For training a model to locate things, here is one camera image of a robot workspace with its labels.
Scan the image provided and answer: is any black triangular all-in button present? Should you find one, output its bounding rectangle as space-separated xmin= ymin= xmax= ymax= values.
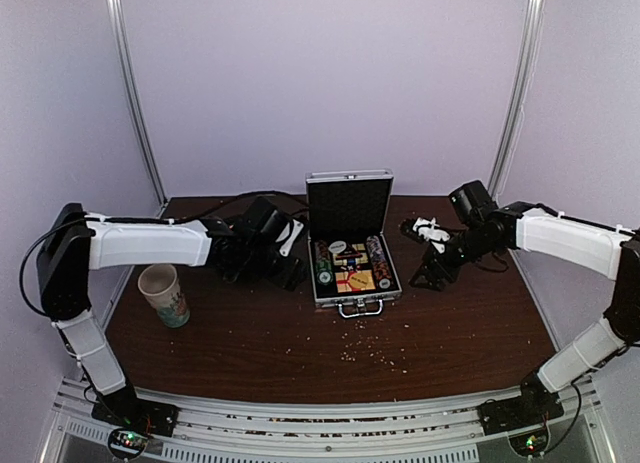
xmin=333 ymin=251 xmax=368 ymax=265

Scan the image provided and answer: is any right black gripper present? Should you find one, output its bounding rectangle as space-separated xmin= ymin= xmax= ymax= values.
xmin=409 ymin=224 xmax=499 ymax=292

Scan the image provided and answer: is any orange black chip stack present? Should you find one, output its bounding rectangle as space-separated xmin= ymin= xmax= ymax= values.
xmin=373 ymin=260 xmax=393 ymax=283

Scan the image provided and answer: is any aluminium front rail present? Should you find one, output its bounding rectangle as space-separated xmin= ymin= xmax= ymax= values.
xmin=39 ymin=375 xmax=616 ymax=463

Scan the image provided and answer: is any white dealer button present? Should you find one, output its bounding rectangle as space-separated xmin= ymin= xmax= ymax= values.
xmin=328 ymin=240 xmax=347 ymax=255

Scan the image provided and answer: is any right aluminium frame post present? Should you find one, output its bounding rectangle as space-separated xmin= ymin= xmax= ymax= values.
xmin=488 ymin=0 xmax=545 ymax=199

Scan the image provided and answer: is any green poker chip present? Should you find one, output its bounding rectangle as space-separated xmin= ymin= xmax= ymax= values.
xmin=318 ymin=271 xmax=333 ymax=285

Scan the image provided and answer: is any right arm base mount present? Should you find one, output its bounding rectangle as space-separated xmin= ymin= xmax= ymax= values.
xmin=477 ymin=396 xmax=564 ymax=459

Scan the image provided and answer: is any aluminium frame post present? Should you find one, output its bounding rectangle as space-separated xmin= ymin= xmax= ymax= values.
xmin=106 ymin=0 xmax=168 ymax=206
xmin=488 ymin=0 xmax=545 ymax=199

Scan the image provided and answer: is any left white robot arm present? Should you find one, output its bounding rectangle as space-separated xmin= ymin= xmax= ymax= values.
xmin=26 ymin=195 xmax=307 ymax=427

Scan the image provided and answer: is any yellow round button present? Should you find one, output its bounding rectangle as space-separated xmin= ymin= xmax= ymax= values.
xmin=349 ymin=274 xmax=369 ymax=288

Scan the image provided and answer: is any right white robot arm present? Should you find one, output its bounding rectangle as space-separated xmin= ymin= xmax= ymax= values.
xmin=401 ymin=202 xmax=639 ymax=425

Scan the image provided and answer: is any brown chip stack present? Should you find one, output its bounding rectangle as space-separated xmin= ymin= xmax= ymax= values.
xmin=314 ymin=240 xmax=331 ymax=261

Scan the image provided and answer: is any aluminium poker case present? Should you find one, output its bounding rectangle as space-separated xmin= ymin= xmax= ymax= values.
xmin=305 ymin=169 xmax=402 ymax=319

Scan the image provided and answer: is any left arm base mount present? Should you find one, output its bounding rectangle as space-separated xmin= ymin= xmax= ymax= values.
xmin=91 ymin=400 xmax=179 ymax=462

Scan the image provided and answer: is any left aluminium frame post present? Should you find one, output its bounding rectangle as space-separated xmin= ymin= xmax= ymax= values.
xmin=106 ymin=0 xmax=168 ymax=206

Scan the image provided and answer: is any red Texas Hold'em card box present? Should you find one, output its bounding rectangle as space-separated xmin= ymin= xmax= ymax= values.
xmin=335 ymin=270 xmax=376 ymax=293

